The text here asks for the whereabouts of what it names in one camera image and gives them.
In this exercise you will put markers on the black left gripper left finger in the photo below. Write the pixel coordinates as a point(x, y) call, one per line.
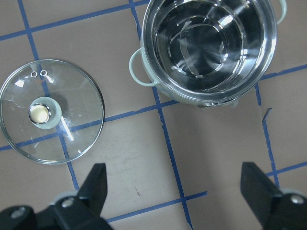
point(82, 210)

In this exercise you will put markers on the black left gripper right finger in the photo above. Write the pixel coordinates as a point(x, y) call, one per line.
point(274, 208)

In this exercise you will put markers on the glass pot lid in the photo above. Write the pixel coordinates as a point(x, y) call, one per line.
point(51, 111)

